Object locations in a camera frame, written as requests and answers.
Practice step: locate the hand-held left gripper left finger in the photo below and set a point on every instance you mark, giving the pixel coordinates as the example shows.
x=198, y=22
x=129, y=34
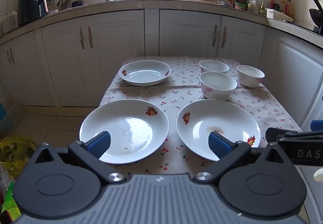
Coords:
x=99, y=143

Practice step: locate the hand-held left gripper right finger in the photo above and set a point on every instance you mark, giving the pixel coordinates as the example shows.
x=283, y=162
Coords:
x=219, y=145

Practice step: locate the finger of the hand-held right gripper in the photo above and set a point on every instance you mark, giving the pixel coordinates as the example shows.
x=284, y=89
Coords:
x=317, y=125
x=272, y=135

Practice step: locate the white floral plate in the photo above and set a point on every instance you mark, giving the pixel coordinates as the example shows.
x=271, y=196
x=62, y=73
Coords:
x=222, y=118
x=131, y=123
x=145, y=73

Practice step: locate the white bowl pink print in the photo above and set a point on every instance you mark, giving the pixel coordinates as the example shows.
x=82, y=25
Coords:
x=249, y=76
x=218, y=85
x=214, y=65

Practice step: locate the person's right hand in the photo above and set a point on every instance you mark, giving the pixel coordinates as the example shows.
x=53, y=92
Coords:
x=320, y=176

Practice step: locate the cherry print tablecloth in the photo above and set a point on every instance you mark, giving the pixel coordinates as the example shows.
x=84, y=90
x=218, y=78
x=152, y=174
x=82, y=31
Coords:
x=174, y=95

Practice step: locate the yellow plastic bag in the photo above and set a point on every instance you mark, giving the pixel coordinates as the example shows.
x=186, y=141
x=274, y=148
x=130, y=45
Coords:
x=15, y=150

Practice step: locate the blue bin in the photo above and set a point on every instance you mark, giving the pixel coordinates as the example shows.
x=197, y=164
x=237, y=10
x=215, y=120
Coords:
x=2, y=115

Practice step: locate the green box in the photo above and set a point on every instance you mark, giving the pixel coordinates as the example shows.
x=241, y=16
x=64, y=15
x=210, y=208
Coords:
x=8, y=201

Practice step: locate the black pan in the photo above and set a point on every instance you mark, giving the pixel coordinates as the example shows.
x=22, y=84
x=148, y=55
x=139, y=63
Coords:
x=317, y=13

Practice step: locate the white plastic container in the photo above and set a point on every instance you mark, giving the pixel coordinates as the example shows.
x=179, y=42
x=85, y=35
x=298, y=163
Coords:
x=277, y=14

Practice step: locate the clear glass bottle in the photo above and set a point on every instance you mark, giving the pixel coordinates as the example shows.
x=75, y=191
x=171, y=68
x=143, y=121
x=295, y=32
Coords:
x=256, y=6

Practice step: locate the stone kitchen countertop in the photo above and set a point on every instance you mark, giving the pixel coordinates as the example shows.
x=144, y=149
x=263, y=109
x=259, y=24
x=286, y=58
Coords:
x=176, y=4

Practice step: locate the black air fryer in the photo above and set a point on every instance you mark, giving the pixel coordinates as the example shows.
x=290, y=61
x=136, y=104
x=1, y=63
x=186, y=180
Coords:
x=27, y=6

